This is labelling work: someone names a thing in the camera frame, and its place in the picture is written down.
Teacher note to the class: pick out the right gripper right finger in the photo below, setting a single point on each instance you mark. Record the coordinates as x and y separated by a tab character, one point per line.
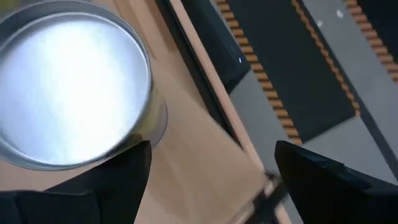
329	196

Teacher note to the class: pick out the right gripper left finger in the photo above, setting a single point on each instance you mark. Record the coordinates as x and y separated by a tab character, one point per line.
93	199

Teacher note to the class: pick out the peaches label tall can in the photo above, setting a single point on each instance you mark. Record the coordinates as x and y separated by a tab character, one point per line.
71	87

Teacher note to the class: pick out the wooden shelf with black legs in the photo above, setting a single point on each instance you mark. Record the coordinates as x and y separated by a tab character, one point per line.
192	149

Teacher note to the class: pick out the black hazard-striped floor mat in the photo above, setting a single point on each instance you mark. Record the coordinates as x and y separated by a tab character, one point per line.
295	62
385	18

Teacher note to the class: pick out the dark rectangular panel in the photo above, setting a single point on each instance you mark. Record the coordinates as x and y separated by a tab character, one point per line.
217	40

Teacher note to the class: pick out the black table frame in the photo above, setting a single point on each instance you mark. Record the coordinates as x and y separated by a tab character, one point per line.
197	62

